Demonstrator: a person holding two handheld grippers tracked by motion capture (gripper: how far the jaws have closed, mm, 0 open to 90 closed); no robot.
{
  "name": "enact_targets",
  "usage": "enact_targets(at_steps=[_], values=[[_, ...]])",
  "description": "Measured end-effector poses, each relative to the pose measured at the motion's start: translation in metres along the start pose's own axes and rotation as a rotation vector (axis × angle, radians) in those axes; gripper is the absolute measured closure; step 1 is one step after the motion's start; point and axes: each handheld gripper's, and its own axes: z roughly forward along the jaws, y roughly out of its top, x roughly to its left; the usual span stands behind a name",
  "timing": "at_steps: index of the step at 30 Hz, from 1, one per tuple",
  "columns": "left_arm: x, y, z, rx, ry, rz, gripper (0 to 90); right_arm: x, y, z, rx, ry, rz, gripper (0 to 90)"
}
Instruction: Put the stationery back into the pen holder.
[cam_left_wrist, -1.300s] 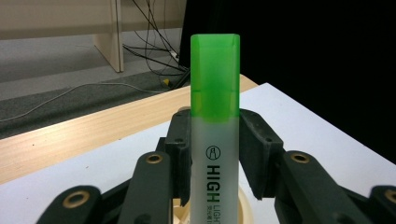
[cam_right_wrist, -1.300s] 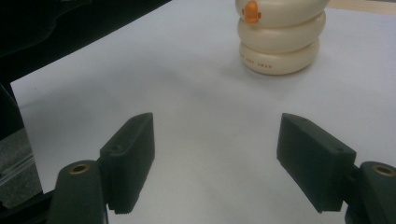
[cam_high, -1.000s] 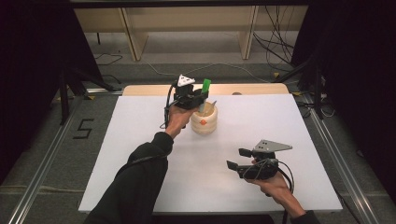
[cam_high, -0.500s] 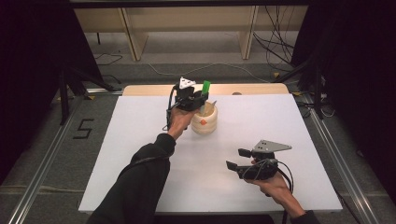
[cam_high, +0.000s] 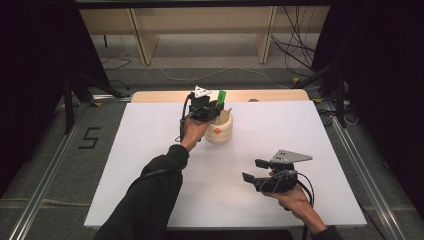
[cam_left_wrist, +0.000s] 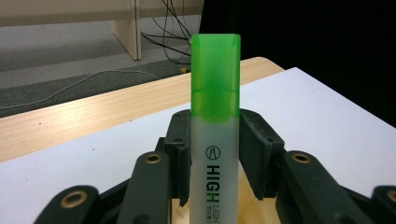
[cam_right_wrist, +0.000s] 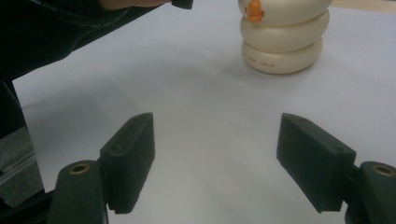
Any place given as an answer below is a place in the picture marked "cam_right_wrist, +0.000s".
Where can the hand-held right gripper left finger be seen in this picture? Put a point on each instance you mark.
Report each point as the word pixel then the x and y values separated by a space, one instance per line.
pixel 130 161

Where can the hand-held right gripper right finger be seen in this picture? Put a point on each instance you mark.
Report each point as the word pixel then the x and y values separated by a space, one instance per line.
pixel 314 161

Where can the cream ringed pen holder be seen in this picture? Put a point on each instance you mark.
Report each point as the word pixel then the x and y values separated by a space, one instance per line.
pixel 283 46

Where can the white board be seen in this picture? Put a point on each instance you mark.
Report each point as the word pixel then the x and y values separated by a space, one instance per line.
pixel 202 124

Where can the aluminium floor rail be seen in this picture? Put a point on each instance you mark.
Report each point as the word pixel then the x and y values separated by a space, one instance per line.
pixel 17 168

